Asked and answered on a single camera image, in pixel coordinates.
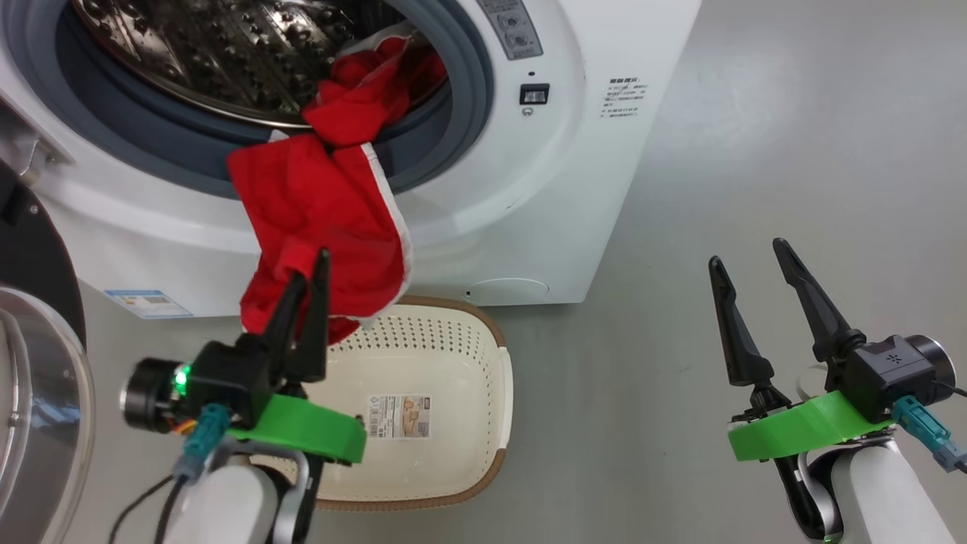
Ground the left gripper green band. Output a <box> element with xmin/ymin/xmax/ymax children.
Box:
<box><xmin>227</xmin><ymin>248</ymin><xmax>369</xmax><ymax>466</ymax></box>

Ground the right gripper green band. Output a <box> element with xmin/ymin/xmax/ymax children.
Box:
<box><xmin>708</xmin><ymin>238</ymin><xmax>897</xmax><ymax>462</ymax></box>

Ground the red garment white trim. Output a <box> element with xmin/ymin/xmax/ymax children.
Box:
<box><xmin>227</xmin><ymin>36</ymin><xmax>448</xmax><ymax>345</ymax></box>

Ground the black round glass door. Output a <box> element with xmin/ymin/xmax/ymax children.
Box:
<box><xmin>0</xmin><ymin>160</ymin><xmax>97</xmax><ymax>544</ymax></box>

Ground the paper label on basket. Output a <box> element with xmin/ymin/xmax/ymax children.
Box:
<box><xmin>368</xmin><ymin>394</ymin><xmax>432</xmax><ymax>440</ymax></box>

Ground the cream perforated laundry basket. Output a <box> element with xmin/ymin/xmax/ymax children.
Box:
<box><xmin>249</xmin><ymin>295</ymin><xmax>515</xmax><ymax>512</ymax></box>

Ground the white front-load washing machine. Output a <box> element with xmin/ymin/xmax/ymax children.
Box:
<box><xmin>0</xmin><ymin>0</ymin><xmax>703</xmax><ymax>320</ymax></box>

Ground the blue energy label sticker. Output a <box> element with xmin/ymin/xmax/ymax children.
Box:
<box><xmin>104</xmin><ymin>289</ymin><xmax>194</xmax><ymax>320</ymax></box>

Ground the stainless steel washer drum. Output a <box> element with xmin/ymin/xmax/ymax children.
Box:
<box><xmin>72</xmin><ymin>0</ymin><xmax>424</xmax><ymax>130</ymax></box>

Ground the left cable teal connector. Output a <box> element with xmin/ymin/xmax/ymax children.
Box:
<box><xmin>151</xmin><ymin>403</ymin><xmax>232</xmax><ymax>544</ymax></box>

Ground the cable teal connector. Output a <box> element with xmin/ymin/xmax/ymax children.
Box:
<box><xmin>151</xmin><ymin>403</ymin><xmax>232</xmax><ymax>544</ymax></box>
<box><xmin>891</xmin><ymin>382</ymin><xmax>967</xmax><ymax>475</ymax></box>

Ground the right cable teal connector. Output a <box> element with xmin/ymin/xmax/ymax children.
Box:
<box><xmin>891</xmin><ymin>382</ymin><xmax>967</xmax><ymax>475</ymax></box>

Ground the thin black left cable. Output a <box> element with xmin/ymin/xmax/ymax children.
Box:
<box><xmin>108</xmin><ymin>474</ymin><xmax>179</xmax><ymax>544</ymax></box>

